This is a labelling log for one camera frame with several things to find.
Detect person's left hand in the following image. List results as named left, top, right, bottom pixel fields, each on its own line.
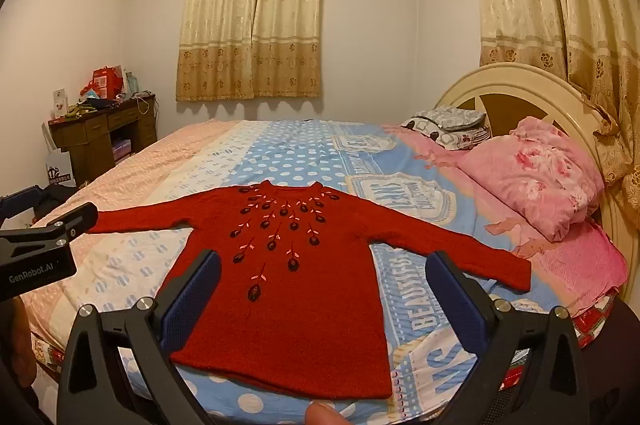
left=0, top=297, right=37, bottom=388

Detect person's right hand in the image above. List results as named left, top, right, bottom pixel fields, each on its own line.
left=305, top=401, right=347, bottom=425

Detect red patterned mattress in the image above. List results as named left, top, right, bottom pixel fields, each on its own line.
left=30, top=292, right=621, bottom=393

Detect pink floral pillow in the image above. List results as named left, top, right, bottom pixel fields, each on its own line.
left=457, top=116, right=606, bottom=242

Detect pink textured blanket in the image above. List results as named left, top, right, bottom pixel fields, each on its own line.
left=520, top=220, right=628, bottom=306

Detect red knitted sweater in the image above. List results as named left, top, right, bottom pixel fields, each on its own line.
left=86, top=180, right=532, bottom=402

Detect red gift bag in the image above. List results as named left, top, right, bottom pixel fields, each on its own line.
left=91, top=65, right=124, bottom=100

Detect brown wooden desk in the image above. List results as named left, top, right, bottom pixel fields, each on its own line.
left=48, top=94, right=158, bottom=188

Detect patterned bed sheet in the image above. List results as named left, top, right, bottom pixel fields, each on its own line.
left=20, top=119, right=628, bottom=425

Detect black clothing pile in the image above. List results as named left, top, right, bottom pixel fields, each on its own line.
left=31, top=184, right=81, bottom=226

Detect yellow green cloth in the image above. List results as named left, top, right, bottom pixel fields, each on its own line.
left=66, top=102, right=99, bottom=120

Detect white cable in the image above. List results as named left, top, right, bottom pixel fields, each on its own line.
left=130, top=91, right=161, bottom=116

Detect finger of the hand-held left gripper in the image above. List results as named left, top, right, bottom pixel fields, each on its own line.
left=0, top=185, right=43, bottom=231
left=30, top=202, right=99, bottom=246

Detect cream bed headboard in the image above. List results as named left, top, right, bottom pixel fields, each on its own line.
left=434, top=62, right=640, bottom=301

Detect beige window curtain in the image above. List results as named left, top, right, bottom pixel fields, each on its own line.
left=175, top=0, right=323, bottom=102

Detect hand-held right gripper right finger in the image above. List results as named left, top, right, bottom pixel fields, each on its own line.
left=425, top=250, right=588, bottom=425

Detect white patterned pillow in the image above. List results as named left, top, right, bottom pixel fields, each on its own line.
left=400, top=115, right=493, bottom=150

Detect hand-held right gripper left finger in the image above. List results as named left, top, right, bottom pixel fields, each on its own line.
left=57, top=249, right=223, bottom=425

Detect grey patterned pillow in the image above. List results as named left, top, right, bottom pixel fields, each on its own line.
left=429, top=106, right=487, bottom=130

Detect beige floral side curtain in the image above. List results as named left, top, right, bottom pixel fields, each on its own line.
left=465, top=0, right=640, bottom=231

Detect white printed paper bag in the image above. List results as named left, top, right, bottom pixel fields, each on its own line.
left=45, top=147, right=77, bottom=188

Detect white card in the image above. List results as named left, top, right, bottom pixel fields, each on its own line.
left=52, top=89, right=69, bottom=122

